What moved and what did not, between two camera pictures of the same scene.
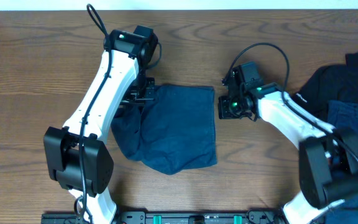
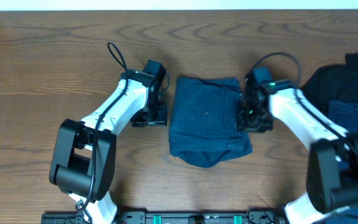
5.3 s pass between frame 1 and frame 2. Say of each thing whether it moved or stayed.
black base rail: stayed
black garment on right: stayed
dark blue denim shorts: moved
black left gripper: moved
